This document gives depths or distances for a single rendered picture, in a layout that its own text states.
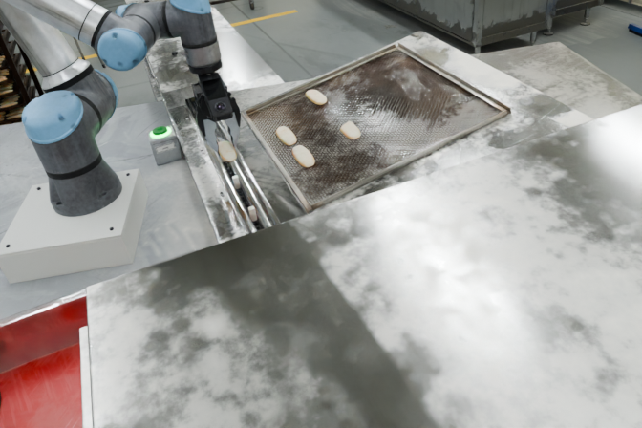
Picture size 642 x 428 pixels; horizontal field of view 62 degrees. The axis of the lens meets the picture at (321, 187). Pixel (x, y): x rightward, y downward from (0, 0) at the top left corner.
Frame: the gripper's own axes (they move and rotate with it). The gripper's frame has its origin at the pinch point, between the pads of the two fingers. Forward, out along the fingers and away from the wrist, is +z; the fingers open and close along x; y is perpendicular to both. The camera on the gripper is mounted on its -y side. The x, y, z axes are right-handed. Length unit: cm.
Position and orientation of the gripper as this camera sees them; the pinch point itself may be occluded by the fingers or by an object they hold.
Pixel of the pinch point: (225, 145)
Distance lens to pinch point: 127.4
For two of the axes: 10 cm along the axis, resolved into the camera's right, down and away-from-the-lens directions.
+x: -9.2, 2.9, -2.6
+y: -3.8, -5.0, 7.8
